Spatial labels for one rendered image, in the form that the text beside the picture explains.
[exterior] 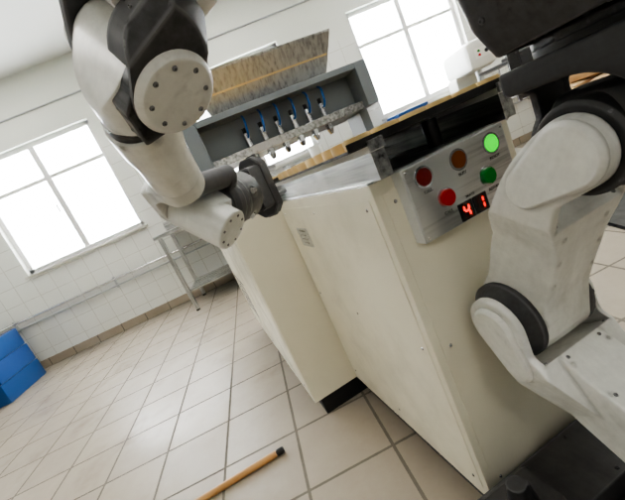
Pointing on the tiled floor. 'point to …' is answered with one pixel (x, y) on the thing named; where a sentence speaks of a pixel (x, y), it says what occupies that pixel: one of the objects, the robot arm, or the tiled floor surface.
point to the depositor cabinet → (292, 310)
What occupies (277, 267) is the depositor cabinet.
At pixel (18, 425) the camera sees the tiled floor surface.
